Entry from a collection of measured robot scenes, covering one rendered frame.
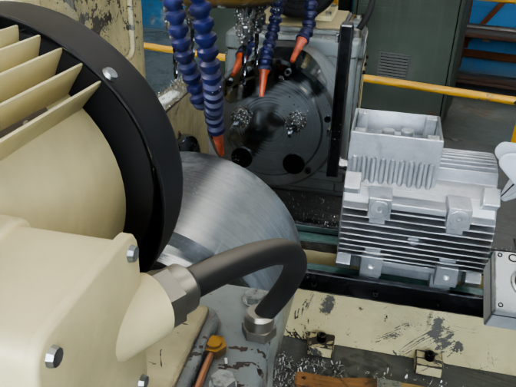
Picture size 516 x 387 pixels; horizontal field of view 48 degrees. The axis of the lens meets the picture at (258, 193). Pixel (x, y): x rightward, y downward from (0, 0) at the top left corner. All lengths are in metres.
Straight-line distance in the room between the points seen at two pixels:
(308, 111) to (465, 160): 0.33
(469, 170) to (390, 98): 3.31
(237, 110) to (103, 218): 0.77
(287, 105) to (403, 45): 3.00
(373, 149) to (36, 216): 0.59
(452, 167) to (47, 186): 0.64
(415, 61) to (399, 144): 3.25
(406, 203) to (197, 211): 0.34
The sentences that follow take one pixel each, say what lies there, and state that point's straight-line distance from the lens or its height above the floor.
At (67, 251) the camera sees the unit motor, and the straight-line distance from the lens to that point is 0.20.
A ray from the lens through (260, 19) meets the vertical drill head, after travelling 0.83.
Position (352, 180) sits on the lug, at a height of 1.08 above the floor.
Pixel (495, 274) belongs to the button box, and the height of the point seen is 1.07.
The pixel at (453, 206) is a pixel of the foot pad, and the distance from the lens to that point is 0.77.
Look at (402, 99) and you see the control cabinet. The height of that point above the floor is 0.22.
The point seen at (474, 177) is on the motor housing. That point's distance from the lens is 0.82.
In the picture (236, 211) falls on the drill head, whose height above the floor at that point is 1.15.
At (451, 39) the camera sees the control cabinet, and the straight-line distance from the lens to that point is 3.96.
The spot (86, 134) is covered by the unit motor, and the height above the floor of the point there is 1.31.
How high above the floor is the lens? 1.42
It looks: 27 degrees down
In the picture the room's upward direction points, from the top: 2 degrees clockwise
